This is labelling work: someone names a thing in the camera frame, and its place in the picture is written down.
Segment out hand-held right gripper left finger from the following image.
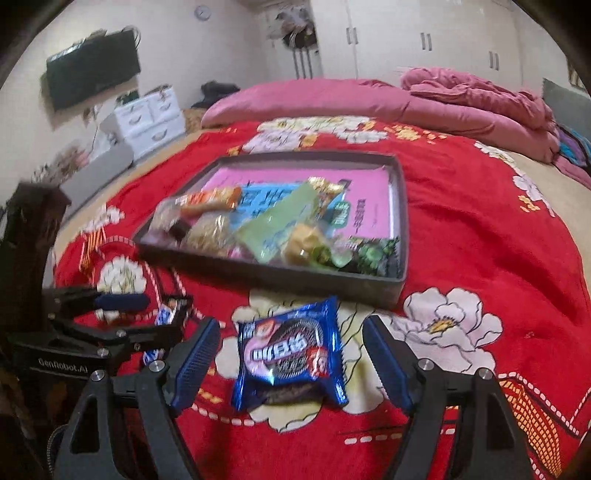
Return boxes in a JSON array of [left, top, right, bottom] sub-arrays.
[[53, 316, 222, 480]]

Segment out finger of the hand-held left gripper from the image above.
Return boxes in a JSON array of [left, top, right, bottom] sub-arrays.
[[44, 286, 151, 319], [51, 298, 194, 354]]

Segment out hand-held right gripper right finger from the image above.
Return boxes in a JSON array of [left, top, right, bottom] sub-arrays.
[[361, 315, 532, 480]]

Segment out brown chocolate bar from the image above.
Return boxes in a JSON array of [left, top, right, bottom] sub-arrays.
[[143, 295, 195, 366]]

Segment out clear packet brown pastry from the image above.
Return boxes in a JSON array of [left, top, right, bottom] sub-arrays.
[[148, 198, 195, 250]]

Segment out blue cookie packet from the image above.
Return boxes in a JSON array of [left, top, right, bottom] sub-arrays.
[[230, 295, 348, 414]]

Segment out clear packet tan pastry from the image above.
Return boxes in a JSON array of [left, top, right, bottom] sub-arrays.
[[182, 212, 241, 257]]

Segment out green pea snack packet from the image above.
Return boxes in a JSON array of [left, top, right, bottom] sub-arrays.
[[346, 235, 402, 278]]

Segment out dark shallow box tray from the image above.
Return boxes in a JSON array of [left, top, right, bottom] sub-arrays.
[[133, 151, 409, 309]]

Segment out orange rice cracker packet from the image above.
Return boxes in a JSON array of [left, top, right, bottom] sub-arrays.
[[175, 185, 243, 217]]

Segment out clear packet pale yellow pastry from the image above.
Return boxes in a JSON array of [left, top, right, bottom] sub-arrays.
[[277, 222, 358, 273]]

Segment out green label pastry packet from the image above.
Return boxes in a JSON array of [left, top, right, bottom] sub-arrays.
[[235, 182, 324, 264]]

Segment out person's left forearm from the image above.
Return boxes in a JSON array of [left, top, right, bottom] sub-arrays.
[[0, 182, 72, 342]]

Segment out grey bench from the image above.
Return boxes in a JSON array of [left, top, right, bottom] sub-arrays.
[[60, 113, 137, 217]]

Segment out red floral blanket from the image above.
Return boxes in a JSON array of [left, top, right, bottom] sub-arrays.
[[53, 115, 591, 480]]

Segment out pink and blue book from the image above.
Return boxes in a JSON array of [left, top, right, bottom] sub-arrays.
[[201, 166, 398, 241]]

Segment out white drawer cabinet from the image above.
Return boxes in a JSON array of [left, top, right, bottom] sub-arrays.
[[113, 85, 186, 155]]

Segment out tan fluffy blanket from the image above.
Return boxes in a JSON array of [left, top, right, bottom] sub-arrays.
[[182, 106, 206, 134]]

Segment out dark clothes pile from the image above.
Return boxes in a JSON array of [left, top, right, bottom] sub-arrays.
[[191, 80, 241, 109]]

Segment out rolled pink quilt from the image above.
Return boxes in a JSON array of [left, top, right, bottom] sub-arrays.
[[201, 78, 561, 162]]

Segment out crumpled pink quilt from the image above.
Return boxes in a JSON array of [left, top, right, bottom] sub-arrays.
[[399, 66, 557, 134]]

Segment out colourful cloth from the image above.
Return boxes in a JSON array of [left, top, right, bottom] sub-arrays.
[[554, 124, 591, 174]]

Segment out grey headboard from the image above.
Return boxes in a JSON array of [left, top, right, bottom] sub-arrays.
[[540, 78, 591, 139]]

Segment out hanging clothes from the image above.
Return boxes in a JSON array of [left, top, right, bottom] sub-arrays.
[[272, 4, 321, 79]]

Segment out white wardrobe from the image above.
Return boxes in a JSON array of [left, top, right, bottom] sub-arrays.
[[309, 0, 573, 86]]

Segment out black braided cable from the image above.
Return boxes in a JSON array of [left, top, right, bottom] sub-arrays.
[[46, 425, 70, 480]]

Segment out black wall television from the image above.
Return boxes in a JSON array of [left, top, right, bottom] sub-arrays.
[[45, 28, 141, 112]]

